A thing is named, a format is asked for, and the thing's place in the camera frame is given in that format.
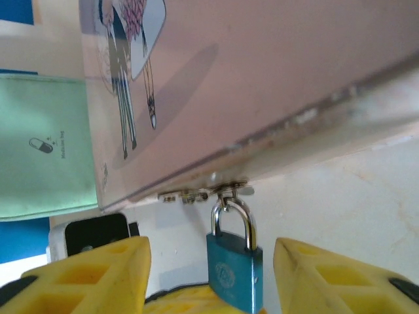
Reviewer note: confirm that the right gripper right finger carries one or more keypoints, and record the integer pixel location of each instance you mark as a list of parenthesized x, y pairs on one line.
[(327, 288)]

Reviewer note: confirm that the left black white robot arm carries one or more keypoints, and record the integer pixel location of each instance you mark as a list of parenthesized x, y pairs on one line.
[(95, 232)]

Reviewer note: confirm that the pink cartoon couple box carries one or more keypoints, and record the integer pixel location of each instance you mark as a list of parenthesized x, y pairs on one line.
[(245, 81)]

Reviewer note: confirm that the green medicine bag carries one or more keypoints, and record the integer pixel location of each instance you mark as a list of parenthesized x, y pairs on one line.
[(42, 163)]

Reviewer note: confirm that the blue padlock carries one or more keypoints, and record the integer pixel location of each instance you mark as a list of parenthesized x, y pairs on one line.
[(234, 271)]

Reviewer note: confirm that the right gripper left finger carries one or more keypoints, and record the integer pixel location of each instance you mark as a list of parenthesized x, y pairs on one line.
[(82, 284)]

